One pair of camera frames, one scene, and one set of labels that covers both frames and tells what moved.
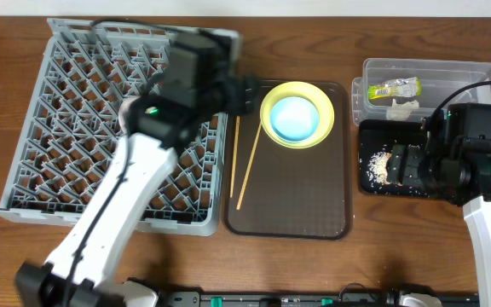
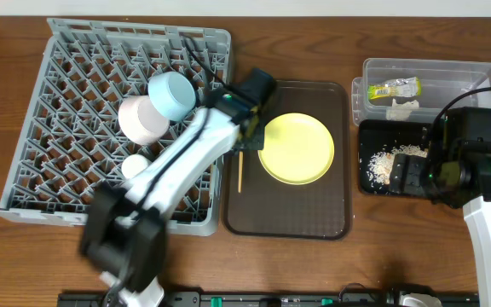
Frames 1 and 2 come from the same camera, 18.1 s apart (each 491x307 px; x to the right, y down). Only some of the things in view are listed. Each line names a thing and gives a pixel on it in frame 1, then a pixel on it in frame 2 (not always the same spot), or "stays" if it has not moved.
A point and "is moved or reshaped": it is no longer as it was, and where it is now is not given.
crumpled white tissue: x=401 y=111 stays
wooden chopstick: x=249 y=166 → x=240 y=170
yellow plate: x=311 y=92 → x=297 y=148
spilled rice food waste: x=377 y=170 stays
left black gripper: x=237 y=96 → x=251 y=139
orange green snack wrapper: x=408 y=86 stays
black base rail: x=230 y=298 stays
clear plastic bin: x=413 y=89 stays
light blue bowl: x=294 y=118 is moved or reshaped
